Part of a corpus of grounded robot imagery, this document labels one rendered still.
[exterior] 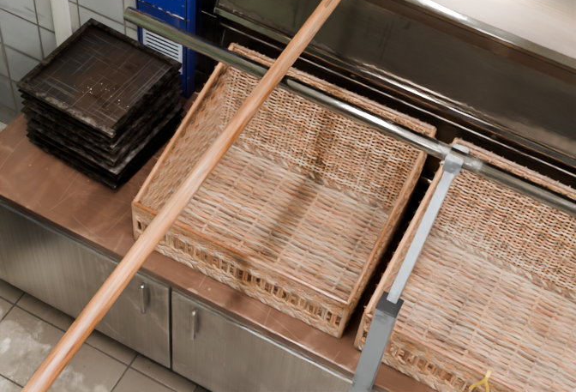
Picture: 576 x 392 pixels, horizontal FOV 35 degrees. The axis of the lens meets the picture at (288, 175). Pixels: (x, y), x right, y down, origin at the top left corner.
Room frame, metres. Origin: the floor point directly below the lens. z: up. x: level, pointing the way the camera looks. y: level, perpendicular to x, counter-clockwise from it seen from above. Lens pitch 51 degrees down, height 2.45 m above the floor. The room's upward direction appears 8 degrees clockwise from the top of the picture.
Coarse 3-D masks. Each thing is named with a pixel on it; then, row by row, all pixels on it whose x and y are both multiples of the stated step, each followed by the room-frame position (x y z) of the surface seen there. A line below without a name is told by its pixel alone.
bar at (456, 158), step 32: (160, 32) 1.34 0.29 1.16; (256, 64) 1.28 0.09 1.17; (320, 96) 1.22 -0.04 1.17; (384, 128) 1.17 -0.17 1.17; (448, 160) 1.11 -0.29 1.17; (480, 160) 1.12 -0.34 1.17; (544, 192) 1.07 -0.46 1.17; (416, 256) 0.99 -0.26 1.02; (384, 320) 0.91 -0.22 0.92; (384, 352) 0.93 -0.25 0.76; (352, 384) 0.91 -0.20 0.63
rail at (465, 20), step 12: (408, 0) 1.45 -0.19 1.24; (420, 0) 1.45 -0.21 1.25; (432, 12) 1.43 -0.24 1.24; (444, 12) 1.43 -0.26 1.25; (456, 12) 1.43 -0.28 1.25; (468, 24) 1.41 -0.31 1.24; (480, 24) 1.40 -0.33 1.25; (492, 36) 1.39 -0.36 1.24; (504, 36) 1.38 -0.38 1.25; (516, 36) 1.38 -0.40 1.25; (528, 48) 1.36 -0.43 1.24; (540, 48) 1.36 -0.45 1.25; (552, 60) 1.34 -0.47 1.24; (564, 60) 1.34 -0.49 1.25
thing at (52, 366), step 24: (336, 0) 1.47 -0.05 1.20; (312, 24) 1.38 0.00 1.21; (288, 48) 1.30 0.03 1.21; (264, 96) 1.18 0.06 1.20; (240, 120) 1.10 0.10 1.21; (216, 144) 1.04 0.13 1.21; (192, 192) 0.94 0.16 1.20; (168, 216) 0.88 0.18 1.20; (144, 240) 0.82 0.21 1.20; (120, 264) 0.77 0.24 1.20; (120, 288) 0.73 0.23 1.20; (96, 312) 0.68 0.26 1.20; (72, 336) 0.64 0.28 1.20; (48, 360) 0.59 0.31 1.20; (48, 384) 0.56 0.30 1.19
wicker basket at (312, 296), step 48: (240, 48) 1.65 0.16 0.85; (240, 96) 1.62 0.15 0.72; (288, 96) 1.59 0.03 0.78; (192, 144) 1.48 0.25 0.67; (240, 144) 1.57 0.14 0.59; (288, 144) 1.54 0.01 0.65; (336, 144) 1.52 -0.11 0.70; (384, 144) 1.49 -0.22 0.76; (144, 192) 1.27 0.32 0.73; (240, 192) 1.41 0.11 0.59; (288, 192) 1.43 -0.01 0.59; (336, 192) 1.46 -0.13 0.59; (192, 240) 1.18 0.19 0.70; (288, 240) 1.29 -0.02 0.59; (336, 240) 1.31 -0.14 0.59; (384, 240) 1.24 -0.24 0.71; (240, 288) 1.13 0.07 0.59; (288, 288) 1.09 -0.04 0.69; (336, 288) 1.17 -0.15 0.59; (336, 336) 1.05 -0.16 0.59
